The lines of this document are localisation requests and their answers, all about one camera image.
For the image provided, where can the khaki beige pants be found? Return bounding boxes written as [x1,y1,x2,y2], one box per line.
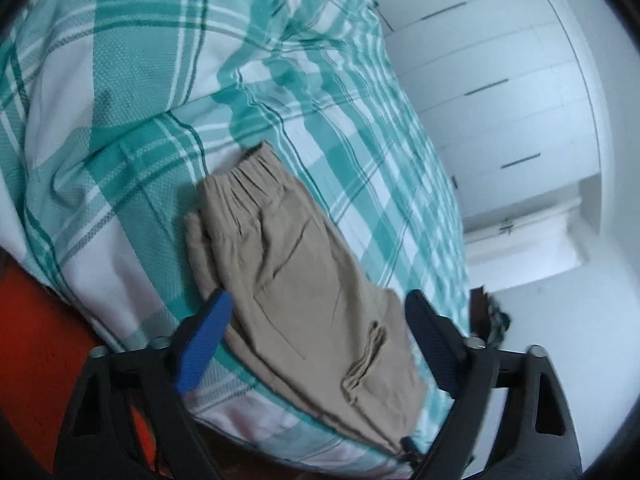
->
[184,143,426,455]

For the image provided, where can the orange fleece garment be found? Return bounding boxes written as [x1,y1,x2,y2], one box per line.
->
[1,261,99,472]

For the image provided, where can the pile of dark clothes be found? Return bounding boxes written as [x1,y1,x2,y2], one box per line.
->
[487,295,512,348]

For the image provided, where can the dark wooden side table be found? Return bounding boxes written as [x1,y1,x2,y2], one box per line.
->
[469,286,491,342]

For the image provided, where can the white door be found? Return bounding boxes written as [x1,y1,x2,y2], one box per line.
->
[464,198,587,292]

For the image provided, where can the teal plaid bed cover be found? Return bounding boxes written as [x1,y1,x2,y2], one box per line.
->
[0,0,474,480]

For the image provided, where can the white wardrobe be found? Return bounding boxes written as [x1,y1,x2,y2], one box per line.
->
[375,0,600,218]

